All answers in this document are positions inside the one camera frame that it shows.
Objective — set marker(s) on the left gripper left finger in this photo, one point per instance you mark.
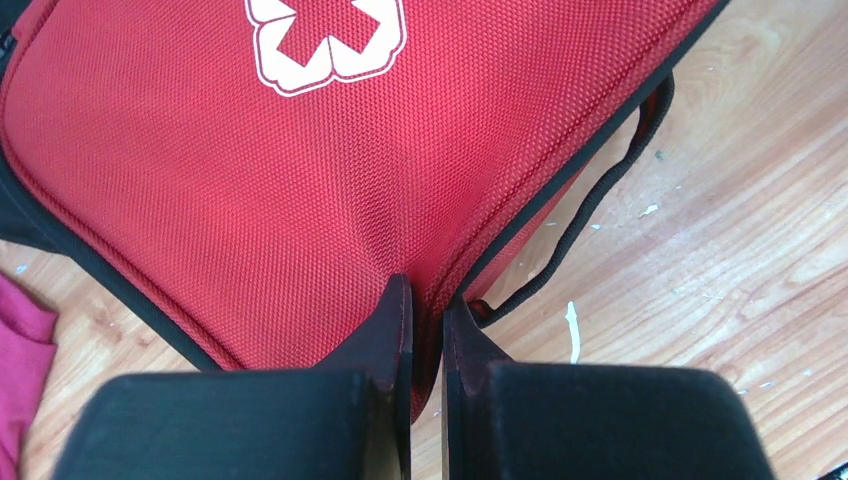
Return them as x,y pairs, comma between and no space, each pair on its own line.
347,417

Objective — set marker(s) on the pink cloth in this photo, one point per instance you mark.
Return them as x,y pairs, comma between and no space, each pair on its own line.
27,354

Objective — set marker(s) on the red black medicine kit case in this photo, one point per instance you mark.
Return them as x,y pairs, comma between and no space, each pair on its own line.
248,175

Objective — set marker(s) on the black cloth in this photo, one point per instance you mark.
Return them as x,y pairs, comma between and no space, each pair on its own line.
16,227

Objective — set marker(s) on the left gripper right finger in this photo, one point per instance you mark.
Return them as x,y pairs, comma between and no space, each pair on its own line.
504,419

